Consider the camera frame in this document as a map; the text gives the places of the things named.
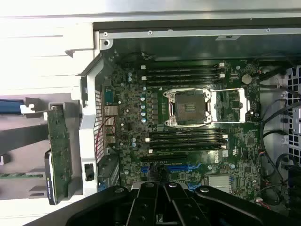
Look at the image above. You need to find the silver chipset heatsink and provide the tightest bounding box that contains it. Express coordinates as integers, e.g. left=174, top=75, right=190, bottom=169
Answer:
left=207, top=175, right=231, bottom=194

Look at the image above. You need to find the blue expansion slot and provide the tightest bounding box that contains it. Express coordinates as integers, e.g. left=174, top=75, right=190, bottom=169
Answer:
left=140, top=162, right=200, bottom=173

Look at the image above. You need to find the black RAM slot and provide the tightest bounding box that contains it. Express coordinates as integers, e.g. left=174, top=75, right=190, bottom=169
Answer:
left=145, top=68, right=221, bottom=74
left=150, top=140, right=224, bottom=146
left=150, top=129, right=224, bottom=135
left=142, top=72, right=226, bottom=80
left=145, top=134, right=228, bottom=142
left=140, top=61, right=226, bottom=69
left=145, top=79, right=221, bottom=87

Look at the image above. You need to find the long black expansion slot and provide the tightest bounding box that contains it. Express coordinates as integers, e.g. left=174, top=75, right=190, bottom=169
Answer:
left=140, top=153, right=188, bottom=163

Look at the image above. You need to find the grey parts rack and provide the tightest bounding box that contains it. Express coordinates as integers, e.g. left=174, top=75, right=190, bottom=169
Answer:
left=0, top=94, right=83, bottom=206

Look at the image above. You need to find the green RAM stick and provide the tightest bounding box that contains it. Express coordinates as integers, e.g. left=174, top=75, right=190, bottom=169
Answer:
left=0, top=172, right=43, bottom=179

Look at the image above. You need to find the metal socket cover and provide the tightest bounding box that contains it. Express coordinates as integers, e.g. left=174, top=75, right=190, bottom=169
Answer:
left=210, top=87, right=250, bottom=123

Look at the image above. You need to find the CPU socket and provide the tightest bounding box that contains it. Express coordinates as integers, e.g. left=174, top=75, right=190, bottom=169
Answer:
left=164, top=89, right=213, bottom=128

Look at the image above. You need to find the teal serial port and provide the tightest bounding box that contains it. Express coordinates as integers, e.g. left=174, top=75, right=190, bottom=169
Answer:
left=104, top=90, right=115, bottom=106

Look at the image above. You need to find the green Dell motherboard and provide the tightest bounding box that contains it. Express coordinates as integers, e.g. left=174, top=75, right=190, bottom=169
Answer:
left=101, top=58, right=262, bottom=197

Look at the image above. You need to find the hard disk blue carrier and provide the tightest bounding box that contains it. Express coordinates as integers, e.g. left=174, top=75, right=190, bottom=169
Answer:
left=0, top=99, right=24, bottom=116

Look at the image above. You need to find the metal disk bay cage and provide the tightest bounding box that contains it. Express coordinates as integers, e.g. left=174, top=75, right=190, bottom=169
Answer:
left=283, top=65, right=301, bottom=156

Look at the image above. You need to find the open grey PC case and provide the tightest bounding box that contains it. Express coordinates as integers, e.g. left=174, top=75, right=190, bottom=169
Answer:
left=79, top=20, right=301, bottom=226

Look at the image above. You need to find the black looped wire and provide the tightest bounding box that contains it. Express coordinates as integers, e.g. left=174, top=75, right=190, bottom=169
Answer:
left=121, top=51, right=157, bottom=62

